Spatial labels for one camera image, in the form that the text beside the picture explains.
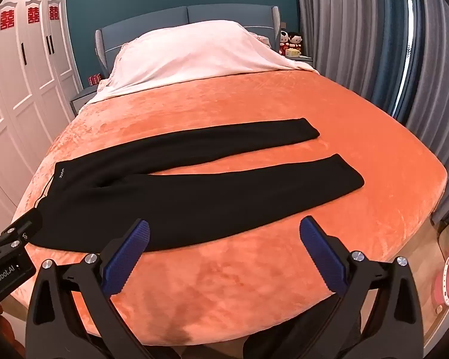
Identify orange plush blanket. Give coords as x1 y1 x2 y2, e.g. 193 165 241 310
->
13 69 446 348

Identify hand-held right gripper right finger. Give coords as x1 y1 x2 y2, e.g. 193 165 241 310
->
300 216 423 359

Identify black pants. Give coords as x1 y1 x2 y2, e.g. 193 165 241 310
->
24 118 365 253

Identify grey pleated curtain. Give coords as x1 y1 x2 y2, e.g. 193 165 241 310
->
404 0 449 225
295 0 410 116

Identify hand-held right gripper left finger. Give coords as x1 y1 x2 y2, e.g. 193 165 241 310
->
24 219 154 359

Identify blue-grey padded headboard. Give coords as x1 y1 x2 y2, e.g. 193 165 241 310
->
95 4 281 55

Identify white wardrobe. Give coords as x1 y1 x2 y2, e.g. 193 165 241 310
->
0 0 83 225

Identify white bed cover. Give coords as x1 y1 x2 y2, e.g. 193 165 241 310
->
78 20 320 115

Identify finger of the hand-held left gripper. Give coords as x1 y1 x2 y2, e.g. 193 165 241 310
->
0 209 43 257

